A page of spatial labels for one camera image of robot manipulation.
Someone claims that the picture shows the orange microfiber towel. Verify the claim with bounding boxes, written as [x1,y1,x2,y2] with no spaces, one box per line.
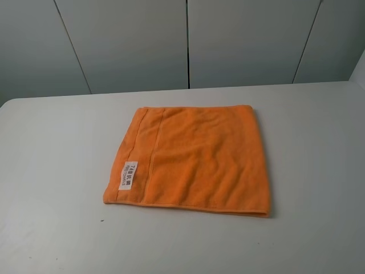
[103,105,271,217]

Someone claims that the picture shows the white towel label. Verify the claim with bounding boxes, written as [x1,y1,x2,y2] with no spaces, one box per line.
[118,161,138,191]

